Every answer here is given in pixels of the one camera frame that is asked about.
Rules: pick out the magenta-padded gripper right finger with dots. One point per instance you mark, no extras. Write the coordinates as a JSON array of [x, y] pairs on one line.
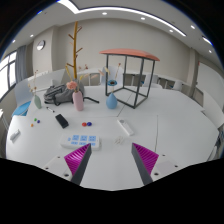
[[146, 158]]

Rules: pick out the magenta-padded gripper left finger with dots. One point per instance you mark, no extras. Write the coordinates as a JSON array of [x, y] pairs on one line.
[[78, 158]]

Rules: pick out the small clear white charger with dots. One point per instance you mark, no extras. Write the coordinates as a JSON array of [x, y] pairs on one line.
[[119, 140]]

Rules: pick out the red round magnet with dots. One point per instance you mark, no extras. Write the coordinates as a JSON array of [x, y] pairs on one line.
[[84, 124]]

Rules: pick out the blue round magnet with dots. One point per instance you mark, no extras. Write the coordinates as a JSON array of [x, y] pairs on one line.
[[89, 124]]

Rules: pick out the plain white remote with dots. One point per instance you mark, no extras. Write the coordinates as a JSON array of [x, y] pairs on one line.
[[125, 127]]

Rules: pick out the black rectangular box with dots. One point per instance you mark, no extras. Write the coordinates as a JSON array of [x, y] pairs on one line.
[[62, 121]]

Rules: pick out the black marker pen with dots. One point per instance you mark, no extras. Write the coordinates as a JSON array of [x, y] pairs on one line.
[[50, 109]]

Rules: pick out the pink vase with flowers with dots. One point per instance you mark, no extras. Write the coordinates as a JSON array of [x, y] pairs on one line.
[[78, 101]]

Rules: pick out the blue vase with flowers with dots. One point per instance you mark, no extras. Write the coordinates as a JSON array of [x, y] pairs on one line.
[[111, 101]]

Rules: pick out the white remote with buttons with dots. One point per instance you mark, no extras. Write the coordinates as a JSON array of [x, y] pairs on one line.
[[15, 135]]

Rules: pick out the grey backpack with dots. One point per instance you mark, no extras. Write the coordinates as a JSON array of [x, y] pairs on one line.
[[58, 93]]

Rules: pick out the green vase with stems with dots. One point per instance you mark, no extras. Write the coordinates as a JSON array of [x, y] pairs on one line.
[[37, 102]]

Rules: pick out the white chair with blue cushion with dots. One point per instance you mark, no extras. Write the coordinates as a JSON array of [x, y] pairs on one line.
[[21, 108]]

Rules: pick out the grey curtain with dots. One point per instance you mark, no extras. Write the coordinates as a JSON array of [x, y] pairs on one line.
[[21, 63]]

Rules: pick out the wooden coat rack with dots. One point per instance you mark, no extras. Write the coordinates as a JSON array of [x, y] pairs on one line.
[[75, 46]]

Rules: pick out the window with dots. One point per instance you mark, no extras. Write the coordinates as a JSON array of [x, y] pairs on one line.
[[5, 73]]

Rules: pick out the short ceiling strip light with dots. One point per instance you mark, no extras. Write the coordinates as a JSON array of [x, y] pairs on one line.
[[207, 40]]

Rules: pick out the ceiling spot lights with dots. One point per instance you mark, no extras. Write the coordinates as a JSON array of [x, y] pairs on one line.
[[104, 13]]

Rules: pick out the long ceiling strip light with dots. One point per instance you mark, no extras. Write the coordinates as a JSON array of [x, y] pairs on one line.
[[68, 4]]

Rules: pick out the white wall board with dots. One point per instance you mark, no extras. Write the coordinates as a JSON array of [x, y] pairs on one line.
[[211, 83]]

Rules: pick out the orange-topped black frame side table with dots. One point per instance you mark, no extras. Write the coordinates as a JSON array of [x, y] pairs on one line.
[[130, 52]]

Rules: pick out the round wall clock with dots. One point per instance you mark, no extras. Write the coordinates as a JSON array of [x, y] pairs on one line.
[[40, 45]]

